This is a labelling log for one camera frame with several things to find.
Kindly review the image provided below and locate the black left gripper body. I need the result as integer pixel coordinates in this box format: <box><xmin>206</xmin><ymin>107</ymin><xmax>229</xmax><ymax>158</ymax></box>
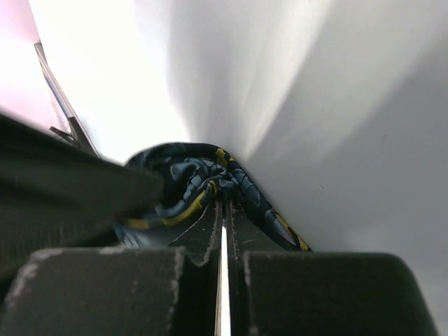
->
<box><xmin>1</xmin><ymin>115</ymin><xmax>163</xmax><ymax>279</ymax></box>

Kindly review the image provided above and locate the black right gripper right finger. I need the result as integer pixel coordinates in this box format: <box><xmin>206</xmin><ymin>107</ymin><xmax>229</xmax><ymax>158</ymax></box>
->
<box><xmin>225</xmin><ymin>202</ymin><xmax>438</xmax><ymax>335</ymax></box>

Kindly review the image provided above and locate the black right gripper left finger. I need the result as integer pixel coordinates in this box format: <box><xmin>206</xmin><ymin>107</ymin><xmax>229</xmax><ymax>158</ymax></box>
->
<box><xmin>1</xmin><ymin>202</ymin><xmax>223</xmax><ymax>335</ymax></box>

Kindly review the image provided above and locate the blue yellow patterned tie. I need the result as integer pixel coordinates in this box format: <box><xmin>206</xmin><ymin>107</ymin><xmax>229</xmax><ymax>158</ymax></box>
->
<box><xmin>114</xmin><ymin>142</ymin><xmax>311</xmax><ymax>252</ymax></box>

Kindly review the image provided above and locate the aluminium frame rail left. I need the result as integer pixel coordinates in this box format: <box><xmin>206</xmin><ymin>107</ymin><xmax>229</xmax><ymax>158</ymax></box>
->
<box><xmin>34</xmin><ymin>42</ymin><xmax>100</xmax><ymax>158</ymax></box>

